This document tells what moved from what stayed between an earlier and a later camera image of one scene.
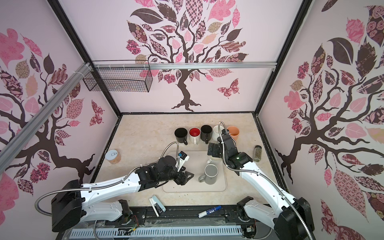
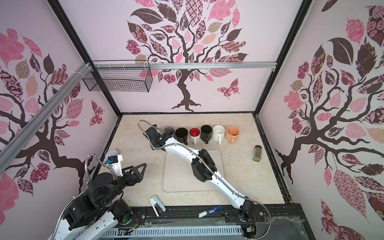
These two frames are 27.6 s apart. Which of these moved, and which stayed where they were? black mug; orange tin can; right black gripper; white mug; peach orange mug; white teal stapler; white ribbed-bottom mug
Moved: right black gripper
Stayed: orange tin can; white mug; white teal stapler; white ribbed-bottom mug; black mug; peach orange mug
